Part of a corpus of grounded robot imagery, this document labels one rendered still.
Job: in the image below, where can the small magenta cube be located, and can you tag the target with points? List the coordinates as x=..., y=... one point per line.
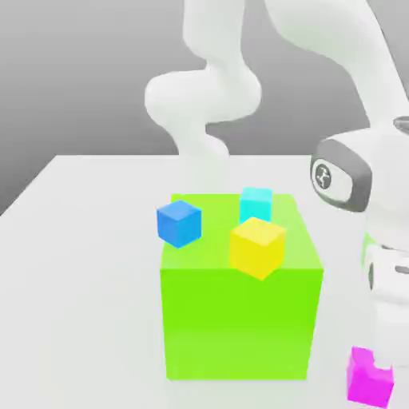
x=364, y=383

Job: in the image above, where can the small yellow cube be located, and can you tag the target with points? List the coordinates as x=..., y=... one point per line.
x=257, y=249

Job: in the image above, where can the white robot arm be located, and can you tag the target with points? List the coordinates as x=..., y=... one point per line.
x=204, y=96

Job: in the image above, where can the small blue cube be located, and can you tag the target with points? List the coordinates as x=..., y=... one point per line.
x=179, y=225

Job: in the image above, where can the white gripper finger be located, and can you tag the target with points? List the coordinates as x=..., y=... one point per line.
x=383, y=359

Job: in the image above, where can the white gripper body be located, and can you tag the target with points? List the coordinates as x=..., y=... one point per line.
x=393, y=322

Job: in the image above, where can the large green box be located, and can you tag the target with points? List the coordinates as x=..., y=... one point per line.
x=236, y=319

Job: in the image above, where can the small cyan cube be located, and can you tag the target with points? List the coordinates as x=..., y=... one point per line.
x=255, y=204

